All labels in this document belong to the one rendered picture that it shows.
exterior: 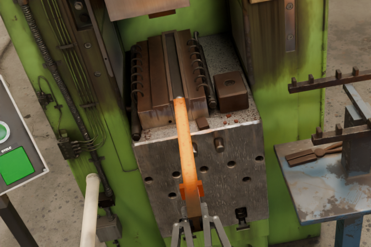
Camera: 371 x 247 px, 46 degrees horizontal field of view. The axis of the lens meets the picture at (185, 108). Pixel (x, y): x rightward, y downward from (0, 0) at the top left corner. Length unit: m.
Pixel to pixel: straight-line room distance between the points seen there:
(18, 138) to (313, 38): 0.89
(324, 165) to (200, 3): 0.72
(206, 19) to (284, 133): 0.51
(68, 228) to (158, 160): 1.16
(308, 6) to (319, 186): 0.51
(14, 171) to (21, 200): 1.44
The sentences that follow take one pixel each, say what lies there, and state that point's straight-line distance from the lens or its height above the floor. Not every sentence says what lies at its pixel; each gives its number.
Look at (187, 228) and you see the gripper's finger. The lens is 0.83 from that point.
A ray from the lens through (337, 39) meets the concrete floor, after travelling 3.40.
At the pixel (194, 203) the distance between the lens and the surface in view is 0.85.
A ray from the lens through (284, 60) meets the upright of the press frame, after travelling 1.40.
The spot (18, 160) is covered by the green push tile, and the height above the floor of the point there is 1.02.
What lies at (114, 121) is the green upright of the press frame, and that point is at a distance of 1.46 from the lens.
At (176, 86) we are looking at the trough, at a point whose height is 0.99.
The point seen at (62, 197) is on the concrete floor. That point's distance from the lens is 2.54.
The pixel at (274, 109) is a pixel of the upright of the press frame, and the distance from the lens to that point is 1.51.
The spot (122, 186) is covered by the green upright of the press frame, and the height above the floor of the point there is 0.55.
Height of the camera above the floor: 1.73
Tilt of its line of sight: 38 degrees down
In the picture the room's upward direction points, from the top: 12 degrees counter-clockwise
